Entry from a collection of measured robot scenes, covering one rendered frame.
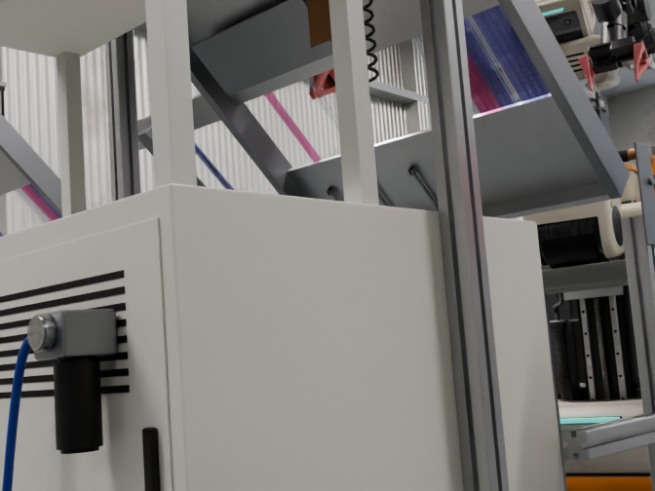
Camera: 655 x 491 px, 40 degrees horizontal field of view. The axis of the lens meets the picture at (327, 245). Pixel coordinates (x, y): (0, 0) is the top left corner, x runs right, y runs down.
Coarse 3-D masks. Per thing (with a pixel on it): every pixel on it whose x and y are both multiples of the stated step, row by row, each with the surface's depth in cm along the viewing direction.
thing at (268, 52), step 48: (192, 0) 168; (240, 0) 163; (288, 0) 153; (384, 0) 149; (480, 0) 141; (192, 48) 172; (240, 48) 166; (288, 48) 161; (384, 48) 156; (240, 96) 181
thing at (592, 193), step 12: (552, 192) 162; (564, 192) 160; (576, 192) 158; (588, 192) 156; (600, 192) 153; (492, 204) 171; (504, 204) 169; (516, 204) 166; (528, 204) 164; (540, 204) 161; (552, 204) 159; (564, 204) 157; (576, 204) 156; (492, 216) 168; (504, 216) 166; (516, 216) 165
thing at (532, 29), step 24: (504, 0) 134; (528, 0) 138; (528, 24) 137; (528, 48) 138; (552, 48) 141; (552, 72) 140; (576, 96) 144; (576, 120) 144; (600, 144) 148; (600, 168) 148; (624, 168) 153
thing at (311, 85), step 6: (306, 84) 172; (312, 84) 172; (312, 90) 172; (324, 96) 173; (324, 102) 173; (324, 108) 174; (330, 108) 174; (330, 114) 175; (336, 114) 175; (336, 120) 175; (336, 126) 176
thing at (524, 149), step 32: (544, 96) 149; (480, 128) 159; (512, 128) 156; (544, 128) 153; (320, 160) 185; (384, 160) 176; (416, 160) 172; (480, 160) 165; (512, 160) 161; (544, 160) 158; (576, 160) 155; (320, 192) 191; (384, 192) 182; (416, 192) 178; (512, 192) 167; (544, 192) 163
